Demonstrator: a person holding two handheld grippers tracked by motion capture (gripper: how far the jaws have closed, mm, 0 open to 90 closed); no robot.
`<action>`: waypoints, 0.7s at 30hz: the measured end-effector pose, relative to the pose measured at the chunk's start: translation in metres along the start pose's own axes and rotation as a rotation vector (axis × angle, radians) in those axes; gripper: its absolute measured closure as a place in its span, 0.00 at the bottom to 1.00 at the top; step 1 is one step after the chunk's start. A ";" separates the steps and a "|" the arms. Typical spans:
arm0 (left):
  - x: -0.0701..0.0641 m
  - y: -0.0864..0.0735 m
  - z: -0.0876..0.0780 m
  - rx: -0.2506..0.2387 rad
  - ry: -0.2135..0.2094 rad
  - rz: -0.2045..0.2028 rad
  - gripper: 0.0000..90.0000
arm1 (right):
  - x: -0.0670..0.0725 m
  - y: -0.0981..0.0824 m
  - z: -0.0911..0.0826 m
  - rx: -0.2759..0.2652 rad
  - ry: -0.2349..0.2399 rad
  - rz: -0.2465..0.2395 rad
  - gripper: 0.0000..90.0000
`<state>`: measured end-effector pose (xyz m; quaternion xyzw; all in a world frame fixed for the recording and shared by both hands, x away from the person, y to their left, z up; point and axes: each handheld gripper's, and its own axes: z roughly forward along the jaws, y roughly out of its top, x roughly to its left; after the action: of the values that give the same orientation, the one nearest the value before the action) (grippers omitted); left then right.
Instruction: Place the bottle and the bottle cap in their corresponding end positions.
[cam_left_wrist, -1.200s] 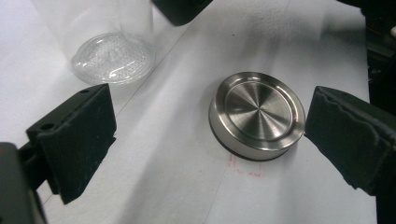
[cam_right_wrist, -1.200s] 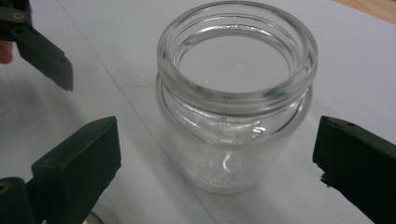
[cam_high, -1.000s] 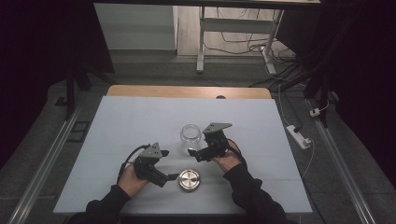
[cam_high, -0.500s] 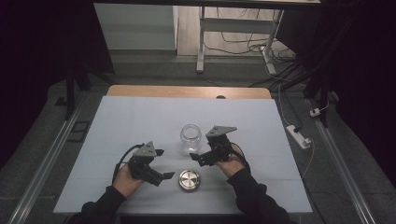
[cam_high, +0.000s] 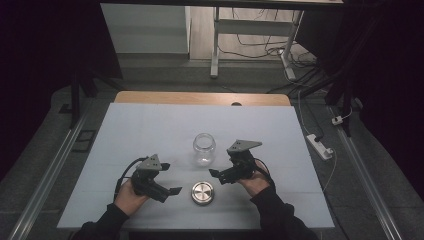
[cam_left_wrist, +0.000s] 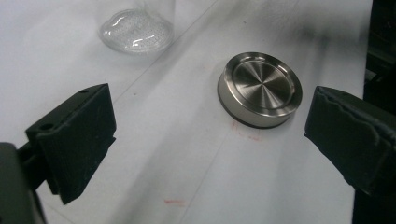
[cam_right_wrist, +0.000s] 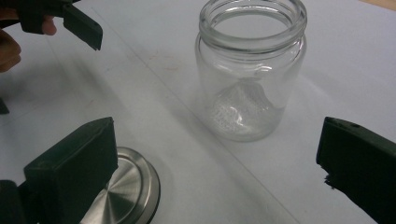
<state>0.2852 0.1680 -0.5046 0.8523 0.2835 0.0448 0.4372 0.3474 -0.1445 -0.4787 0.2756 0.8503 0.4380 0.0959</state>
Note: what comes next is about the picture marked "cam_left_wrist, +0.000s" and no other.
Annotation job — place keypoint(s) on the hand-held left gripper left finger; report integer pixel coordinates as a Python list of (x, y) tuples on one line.
[(77, 140)]

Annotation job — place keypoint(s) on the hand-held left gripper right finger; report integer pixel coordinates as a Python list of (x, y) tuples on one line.
[(351, 140)]

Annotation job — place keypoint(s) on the round steel jar lid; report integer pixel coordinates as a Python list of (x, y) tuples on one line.
[(261, 88)]

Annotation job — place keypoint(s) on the white table cover sheet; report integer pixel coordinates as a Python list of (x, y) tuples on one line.
[(186, 161)]

